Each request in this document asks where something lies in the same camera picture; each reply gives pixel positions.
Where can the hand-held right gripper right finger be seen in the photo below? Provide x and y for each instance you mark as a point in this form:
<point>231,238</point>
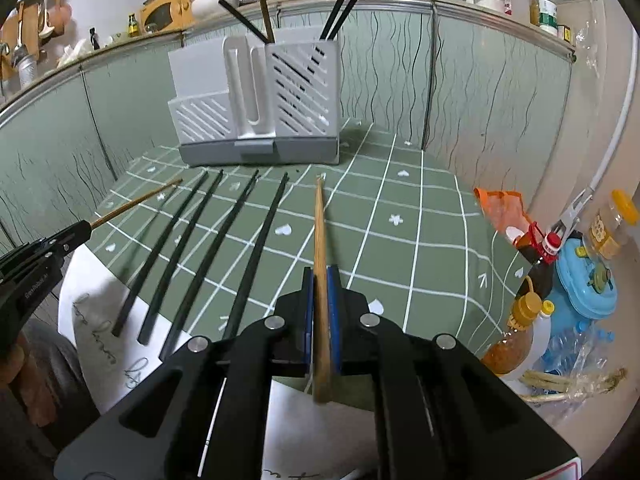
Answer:
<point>334,310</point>

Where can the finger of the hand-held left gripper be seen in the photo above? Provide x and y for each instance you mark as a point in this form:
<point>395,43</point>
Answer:
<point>30,262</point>
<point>67,237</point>

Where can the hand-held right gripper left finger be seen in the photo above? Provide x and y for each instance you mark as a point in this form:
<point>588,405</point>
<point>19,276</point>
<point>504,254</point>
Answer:
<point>310,305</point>

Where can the white utensil holder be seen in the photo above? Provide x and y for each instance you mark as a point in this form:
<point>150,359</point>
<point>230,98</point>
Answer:
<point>300,90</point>

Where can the person's left hand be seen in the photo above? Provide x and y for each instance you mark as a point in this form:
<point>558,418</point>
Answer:
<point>27,380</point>

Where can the green checked tablecloth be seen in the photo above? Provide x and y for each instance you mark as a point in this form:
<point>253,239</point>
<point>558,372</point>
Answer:
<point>400,260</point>

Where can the person's left leg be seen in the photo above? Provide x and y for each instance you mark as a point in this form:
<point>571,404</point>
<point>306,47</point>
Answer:
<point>77,400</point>

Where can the white ribbed cup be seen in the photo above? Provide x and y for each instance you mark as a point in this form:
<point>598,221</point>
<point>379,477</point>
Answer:
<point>28,72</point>

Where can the orange oil bottle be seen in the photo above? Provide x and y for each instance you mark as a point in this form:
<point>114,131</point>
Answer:
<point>510,350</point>

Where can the white crumpled cloth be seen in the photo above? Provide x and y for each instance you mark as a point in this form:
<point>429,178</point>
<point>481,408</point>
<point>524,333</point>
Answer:
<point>75,55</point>

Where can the hanging metal ladle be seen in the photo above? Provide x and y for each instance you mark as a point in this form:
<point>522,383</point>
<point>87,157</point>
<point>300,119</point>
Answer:
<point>20,50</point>

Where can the orange plastic bag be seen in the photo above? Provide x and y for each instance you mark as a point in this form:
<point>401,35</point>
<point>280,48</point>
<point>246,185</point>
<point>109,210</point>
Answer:
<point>505,205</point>

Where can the hanging wooden cutting board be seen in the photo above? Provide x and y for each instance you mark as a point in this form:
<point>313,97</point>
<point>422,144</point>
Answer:
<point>7,40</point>

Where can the dark bottle red cap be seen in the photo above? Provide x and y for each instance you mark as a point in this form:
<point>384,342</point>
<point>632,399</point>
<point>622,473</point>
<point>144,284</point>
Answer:
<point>542,270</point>

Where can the green glass bottle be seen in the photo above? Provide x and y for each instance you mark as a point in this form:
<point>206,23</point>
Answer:
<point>133,25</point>

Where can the yellow storage box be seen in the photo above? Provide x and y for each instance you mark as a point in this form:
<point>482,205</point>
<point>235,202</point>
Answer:
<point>160,15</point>

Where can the blue plastic container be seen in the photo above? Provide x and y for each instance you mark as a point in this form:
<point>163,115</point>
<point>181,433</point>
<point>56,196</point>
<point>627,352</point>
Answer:
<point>585,290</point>

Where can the green onion bunch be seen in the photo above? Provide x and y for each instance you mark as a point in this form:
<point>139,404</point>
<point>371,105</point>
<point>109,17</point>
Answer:
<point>575,385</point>

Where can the green patterned kitchen cabinet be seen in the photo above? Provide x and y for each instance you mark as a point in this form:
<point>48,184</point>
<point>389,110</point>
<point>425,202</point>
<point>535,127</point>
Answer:
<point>450,85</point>

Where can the yellow cap clear jar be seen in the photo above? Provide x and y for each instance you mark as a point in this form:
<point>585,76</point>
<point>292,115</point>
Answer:
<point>607,230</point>

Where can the white pipe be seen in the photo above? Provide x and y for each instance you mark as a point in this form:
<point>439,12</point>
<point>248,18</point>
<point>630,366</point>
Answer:
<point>617,130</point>

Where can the green label bottle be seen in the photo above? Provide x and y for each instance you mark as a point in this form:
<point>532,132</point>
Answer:
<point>547,10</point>

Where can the hanging clear plastic bag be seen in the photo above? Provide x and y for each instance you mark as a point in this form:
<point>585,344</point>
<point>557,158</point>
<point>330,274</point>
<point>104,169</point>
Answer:
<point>590,5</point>

